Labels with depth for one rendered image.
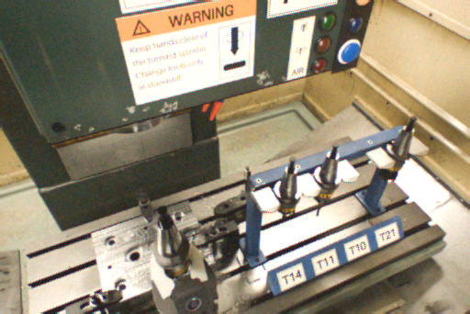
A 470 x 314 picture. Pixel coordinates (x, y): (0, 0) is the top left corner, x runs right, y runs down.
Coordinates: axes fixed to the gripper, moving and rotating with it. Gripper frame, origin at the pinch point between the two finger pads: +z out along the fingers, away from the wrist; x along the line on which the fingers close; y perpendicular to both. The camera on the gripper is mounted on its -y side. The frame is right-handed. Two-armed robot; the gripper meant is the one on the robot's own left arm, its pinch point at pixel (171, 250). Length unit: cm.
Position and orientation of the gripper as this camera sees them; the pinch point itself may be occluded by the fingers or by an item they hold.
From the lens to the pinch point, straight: 68.1
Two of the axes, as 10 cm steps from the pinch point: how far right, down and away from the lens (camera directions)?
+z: -4.1, -6.6, 6.3
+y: 0.0, 6.9, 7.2
